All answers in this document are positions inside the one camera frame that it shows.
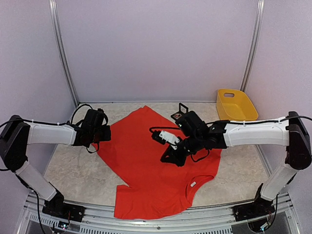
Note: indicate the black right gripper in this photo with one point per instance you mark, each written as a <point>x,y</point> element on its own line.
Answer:
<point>178,160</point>

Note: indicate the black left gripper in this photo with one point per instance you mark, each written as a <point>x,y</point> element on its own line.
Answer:
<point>107,136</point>

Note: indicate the red t-shirt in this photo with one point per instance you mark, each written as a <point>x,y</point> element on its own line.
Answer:
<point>152,189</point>

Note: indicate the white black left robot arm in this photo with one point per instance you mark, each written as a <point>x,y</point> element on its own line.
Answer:
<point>18,133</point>

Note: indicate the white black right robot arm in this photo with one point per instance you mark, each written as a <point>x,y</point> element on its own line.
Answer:
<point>288,131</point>

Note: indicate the black display box red brooch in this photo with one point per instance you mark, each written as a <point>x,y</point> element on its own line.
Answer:
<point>182,109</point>

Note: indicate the yellow plastic basket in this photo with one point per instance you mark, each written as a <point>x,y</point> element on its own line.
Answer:
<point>235,105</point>

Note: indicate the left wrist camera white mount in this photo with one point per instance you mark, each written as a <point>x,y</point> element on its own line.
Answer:
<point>95,118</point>

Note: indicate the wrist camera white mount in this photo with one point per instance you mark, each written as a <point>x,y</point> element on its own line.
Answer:
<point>164,137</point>
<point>95,118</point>

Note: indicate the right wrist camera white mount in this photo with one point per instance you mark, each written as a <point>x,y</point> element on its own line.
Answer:
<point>164,137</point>

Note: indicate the grey aluminium front rail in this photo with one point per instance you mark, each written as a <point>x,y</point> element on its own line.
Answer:
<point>99,219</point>

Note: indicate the grey corner post left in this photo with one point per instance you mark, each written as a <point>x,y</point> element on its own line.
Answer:
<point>61,50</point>

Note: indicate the grey corner post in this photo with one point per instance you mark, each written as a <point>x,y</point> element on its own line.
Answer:
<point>61,50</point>
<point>254,43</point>

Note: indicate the grey corner post right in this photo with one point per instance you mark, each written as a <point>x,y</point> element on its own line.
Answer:
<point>254,43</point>

